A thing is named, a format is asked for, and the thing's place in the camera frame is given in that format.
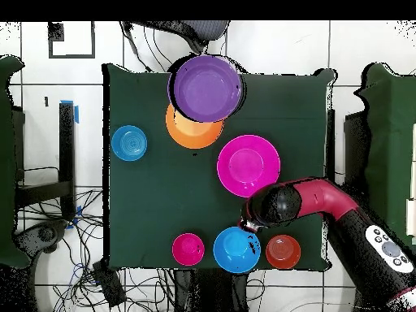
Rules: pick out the large pink bowl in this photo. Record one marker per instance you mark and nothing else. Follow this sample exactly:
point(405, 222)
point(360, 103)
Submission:
point(248, 165)

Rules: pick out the black chair base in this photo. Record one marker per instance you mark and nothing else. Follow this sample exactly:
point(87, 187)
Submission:
point(45, 234)

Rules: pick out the black power strip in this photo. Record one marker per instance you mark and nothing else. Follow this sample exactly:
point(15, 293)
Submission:
point(109, 282)

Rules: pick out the black metal frame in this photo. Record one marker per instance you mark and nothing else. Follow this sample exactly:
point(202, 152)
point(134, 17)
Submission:
point(66, 146)
point(356, 139)

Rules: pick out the blue bowl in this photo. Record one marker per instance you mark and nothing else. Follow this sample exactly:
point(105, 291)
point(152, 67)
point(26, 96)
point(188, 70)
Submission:
point(235, 252)

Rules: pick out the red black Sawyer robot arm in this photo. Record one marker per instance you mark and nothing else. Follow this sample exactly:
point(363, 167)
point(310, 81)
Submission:
point(325, 198)

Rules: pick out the orange cup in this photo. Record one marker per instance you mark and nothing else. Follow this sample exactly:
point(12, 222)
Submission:
point(282, 252)

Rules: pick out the purple bowl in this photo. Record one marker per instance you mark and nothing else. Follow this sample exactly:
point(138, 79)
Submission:
point(208, 87)

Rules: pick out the large orange bowl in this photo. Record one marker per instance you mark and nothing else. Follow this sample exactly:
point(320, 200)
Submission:
point(191, 135)

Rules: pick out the small crimson bowl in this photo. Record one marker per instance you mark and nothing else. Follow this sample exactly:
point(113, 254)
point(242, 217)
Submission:
point(188, 249)

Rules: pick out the grey office chair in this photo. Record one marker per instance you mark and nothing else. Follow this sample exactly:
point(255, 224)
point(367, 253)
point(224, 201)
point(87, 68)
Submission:
point(204, 29)

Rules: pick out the dark green tablecloth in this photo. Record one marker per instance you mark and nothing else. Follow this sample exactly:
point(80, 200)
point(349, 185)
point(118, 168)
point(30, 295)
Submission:
point(146, 195)

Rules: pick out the green cloth on side table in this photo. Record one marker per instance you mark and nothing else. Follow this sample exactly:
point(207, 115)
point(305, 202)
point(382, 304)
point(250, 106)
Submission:
point(390, 146)
point(6, 162)

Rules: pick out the blue cup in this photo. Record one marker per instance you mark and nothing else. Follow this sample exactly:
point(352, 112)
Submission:
point(129, 143)

